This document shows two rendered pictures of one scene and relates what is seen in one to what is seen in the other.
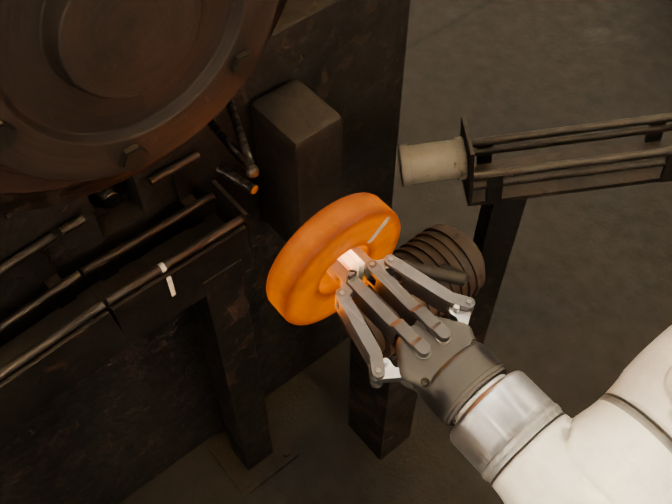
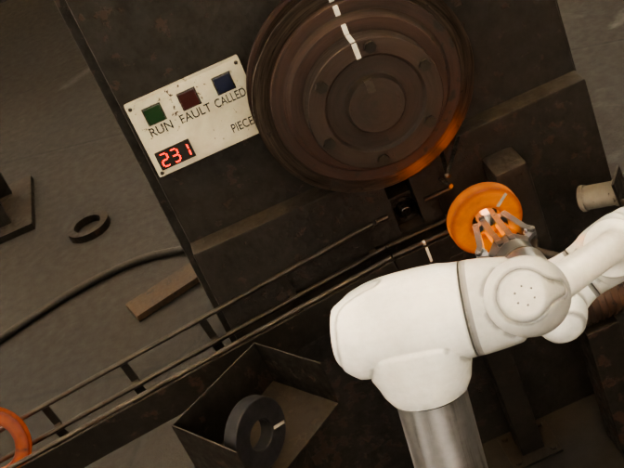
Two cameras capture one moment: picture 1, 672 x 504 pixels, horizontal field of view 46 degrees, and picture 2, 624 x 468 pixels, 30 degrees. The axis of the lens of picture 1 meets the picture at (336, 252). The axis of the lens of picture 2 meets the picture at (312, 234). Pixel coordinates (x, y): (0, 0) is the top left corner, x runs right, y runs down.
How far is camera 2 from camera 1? 1.75 m
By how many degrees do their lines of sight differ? 36
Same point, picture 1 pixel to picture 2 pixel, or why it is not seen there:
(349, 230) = (479, 195)
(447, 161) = (604, 192)
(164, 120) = (396, 144)
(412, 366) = (493, 250)
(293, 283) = (452, 219)
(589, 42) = not seen: outside the picture
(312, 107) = (512, 159)
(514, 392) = (524, 251)
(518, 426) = not seen: hidden behind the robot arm
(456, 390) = (503, 253)
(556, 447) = not seen: hidden behind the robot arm
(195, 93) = (409, 134)
